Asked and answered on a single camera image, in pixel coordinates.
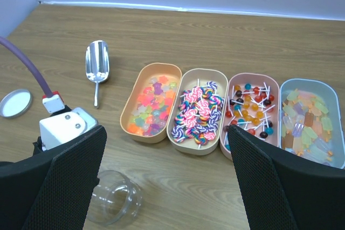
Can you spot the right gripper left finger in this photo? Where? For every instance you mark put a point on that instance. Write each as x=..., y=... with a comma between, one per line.
x=52, y=189

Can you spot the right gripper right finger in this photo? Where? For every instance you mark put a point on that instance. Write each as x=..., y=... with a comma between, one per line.
x=281, y=190

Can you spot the clear glass jar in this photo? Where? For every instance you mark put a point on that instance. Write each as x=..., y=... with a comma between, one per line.
x=115, y=201

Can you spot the silver metal scoop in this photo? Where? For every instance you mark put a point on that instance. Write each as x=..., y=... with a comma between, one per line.
x=97, y=65

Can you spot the blue tray popsicle candies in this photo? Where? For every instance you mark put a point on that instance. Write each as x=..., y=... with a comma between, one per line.
x=310, y=122

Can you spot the orange tray star candies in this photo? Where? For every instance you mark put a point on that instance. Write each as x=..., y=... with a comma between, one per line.
x=147, y=110

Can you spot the pink tray round lollipops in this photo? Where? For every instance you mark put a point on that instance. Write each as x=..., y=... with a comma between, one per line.
x=252, y=103

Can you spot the beige tray swirl lollipops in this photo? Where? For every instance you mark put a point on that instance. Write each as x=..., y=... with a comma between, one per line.
x=198, y=112

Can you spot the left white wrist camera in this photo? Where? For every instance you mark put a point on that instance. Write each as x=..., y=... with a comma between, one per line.
x=63, y=124

